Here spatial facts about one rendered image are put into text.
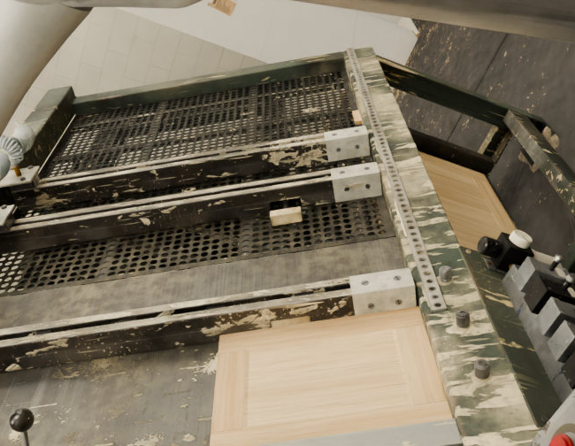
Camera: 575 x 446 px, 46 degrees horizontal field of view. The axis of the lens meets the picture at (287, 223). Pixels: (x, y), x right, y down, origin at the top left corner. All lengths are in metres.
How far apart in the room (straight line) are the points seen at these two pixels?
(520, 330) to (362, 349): 0.29
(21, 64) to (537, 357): 0.97
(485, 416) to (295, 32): 4.04
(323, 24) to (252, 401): 3.90
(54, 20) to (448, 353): 0.87
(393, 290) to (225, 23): 3.75
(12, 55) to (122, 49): 5.94
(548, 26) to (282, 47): 4.48
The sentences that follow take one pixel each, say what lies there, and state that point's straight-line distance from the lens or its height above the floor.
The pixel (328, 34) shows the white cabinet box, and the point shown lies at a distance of 4.94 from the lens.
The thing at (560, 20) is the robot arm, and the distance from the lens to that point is 0.51.
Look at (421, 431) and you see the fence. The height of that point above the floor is 0.95.
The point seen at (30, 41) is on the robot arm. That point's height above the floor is 1.60.
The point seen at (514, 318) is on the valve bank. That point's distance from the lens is 1.35.
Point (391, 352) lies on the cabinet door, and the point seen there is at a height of 0.95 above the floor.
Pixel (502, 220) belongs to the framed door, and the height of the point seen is 0.29.
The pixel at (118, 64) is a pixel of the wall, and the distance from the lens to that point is 6.64.
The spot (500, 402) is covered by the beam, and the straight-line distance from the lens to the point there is 1.16.
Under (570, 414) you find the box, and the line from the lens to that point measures 0.88.
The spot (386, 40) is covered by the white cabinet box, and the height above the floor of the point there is 0.21.
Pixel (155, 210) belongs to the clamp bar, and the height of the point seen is 1.43.
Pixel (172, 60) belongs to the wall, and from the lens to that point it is 6.54.
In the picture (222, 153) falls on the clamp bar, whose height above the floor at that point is 1.29.
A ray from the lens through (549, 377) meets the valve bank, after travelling 1.25.
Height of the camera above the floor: 1.46
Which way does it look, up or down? 12 degrees down
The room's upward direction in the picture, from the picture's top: 73 degrees counter-clockwise
